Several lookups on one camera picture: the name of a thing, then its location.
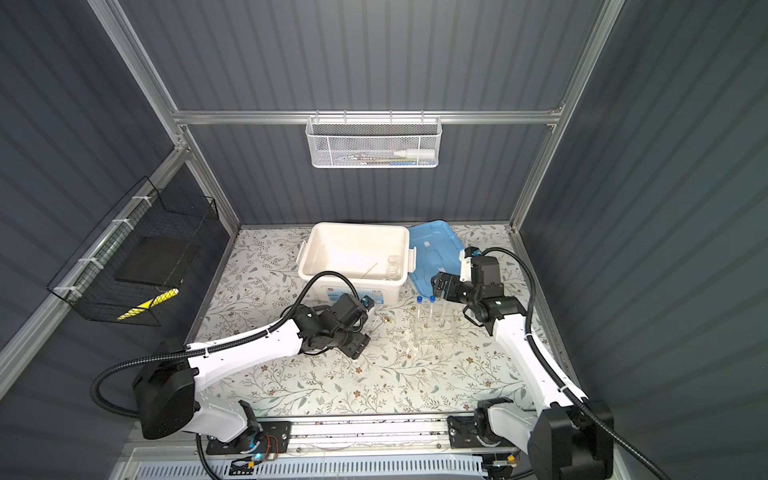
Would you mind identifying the white bottle in basket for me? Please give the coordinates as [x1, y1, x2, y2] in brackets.
[393, 149, 437, 162]

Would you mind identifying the blue plastic box lid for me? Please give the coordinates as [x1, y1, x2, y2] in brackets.
[408, 220, 464, 297]

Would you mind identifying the clear plastic tube rack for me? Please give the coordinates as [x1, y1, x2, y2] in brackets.
[410, 300, 458, 353]

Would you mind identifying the black wire wall basket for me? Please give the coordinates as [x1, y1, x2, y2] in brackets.
[47, 177, 221, 327]

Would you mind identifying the yellow black striped tape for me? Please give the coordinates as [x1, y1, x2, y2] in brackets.
[117, 288, 179, 321]

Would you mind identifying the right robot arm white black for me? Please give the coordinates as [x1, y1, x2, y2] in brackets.
[431, 247, 668, 479]

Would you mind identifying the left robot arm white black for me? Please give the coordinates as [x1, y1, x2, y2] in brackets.
[90, 290, 375, 452]

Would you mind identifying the white plastic storage box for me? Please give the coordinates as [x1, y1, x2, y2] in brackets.
[296, 222, 416, 305]

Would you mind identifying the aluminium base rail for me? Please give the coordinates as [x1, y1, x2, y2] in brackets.
[110, 410, 631, 480]

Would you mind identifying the white wire mesh basket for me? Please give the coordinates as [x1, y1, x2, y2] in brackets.
[305, 118, 443, 169]

